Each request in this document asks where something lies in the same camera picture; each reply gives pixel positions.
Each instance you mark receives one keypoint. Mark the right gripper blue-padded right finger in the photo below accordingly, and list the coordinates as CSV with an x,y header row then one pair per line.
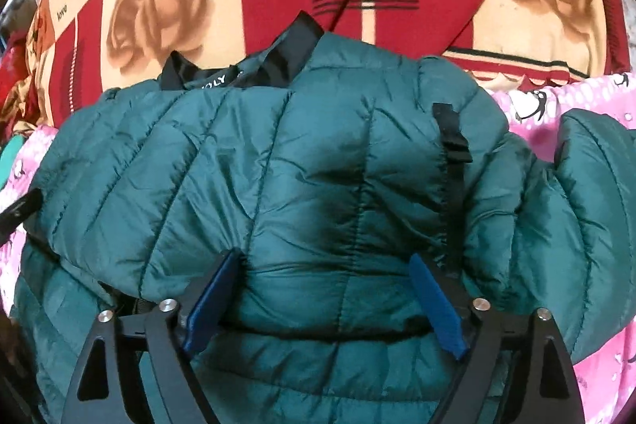
x,y
540,387

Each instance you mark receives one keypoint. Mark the dark green puffer jacket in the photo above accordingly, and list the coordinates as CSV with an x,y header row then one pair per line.
x,y
308,185

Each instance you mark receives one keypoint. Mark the pink penguin fleece blanket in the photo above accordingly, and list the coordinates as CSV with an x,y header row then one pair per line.
x,y
586,115

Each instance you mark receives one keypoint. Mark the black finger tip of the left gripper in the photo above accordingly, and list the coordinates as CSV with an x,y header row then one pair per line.
x,y
18,213

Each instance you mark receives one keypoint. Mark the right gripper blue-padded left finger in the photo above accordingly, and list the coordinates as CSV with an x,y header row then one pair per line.
x,y
107,387

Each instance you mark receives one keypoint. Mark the teal green cloth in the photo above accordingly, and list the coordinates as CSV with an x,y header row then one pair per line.
x,y
7,157

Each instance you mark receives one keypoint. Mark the red clothes pile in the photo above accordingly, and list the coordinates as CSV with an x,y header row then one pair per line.
x,y
19,96

